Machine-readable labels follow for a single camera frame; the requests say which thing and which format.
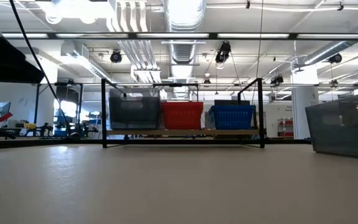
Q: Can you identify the silver round air duct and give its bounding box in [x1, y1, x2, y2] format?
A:
[162, 0, 207, 100]

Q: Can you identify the black frame bar with lights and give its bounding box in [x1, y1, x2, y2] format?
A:
[0, 30, 358, 42]

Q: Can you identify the black background screen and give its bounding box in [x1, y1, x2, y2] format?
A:
[55, 85, 80, 104]

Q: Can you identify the black box behind shelf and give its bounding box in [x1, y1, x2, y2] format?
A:
[213, 99, 251, 107]

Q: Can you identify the black background table frame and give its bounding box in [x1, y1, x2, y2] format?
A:
[34, 81, 84, 138]

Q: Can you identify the black hanging ceiling spotlight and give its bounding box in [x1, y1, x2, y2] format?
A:
[109, 50, 123, 64]
[328, 53, 343, 65]
[270, 75, 285, 86]
[214, 40, 232, 65]

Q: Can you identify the black frame wooden shelf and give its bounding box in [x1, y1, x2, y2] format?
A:
[100, 77, 266, 149]

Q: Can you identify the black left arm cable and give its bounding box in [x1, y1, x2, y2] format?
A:
[8, 0, 81, 139]

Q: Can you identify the red slanted bar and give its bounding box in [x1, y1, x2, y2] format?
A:
[0, 112, 14, 126]

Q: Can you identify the red storage rack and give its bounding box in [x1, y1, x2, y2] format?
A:
[276, 118, 295, 138]

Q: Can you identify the blue plastic basket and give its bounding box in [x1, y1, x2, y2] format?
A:
[208, 105, 257, 131]

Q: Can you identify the white room pillar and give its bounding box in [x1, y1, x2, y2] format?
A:
[291, 64, 320, 140]

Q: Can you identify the long silver ceiling duct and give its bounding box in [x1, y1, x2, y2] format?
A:
[302, 17, 358, 67]

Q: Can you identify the thin hanging cord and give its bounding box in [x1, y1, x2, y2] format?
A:
[252, 0, 265, 106]

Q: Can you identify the grey translucent plastic basket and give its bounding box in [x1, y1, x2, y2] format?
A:
[304, 90, 358, 161]
[108, 87, 162, 99]
[108, 95, 162, 131]

